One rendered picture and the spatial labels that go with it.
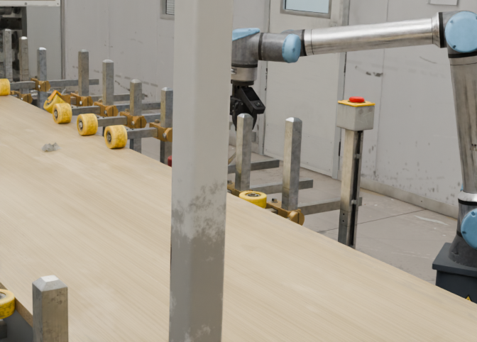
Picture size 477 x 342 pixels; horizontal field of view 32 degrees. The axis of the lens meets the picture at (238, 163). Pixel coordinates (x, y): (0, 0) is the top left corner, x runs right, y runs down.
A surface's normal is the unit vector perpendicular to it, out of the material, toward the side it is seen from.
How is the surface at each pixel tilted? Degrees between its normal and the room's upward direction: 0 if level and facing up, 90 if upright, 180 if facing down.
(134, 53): 90
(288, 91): 90
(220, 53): 90
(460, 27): 83
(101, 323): 0
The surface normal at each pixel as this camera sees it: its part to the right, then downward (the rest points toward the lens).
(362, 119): 0.55, 0.22
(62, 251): 0.04, -0.97
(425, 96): -0.80, 0.11
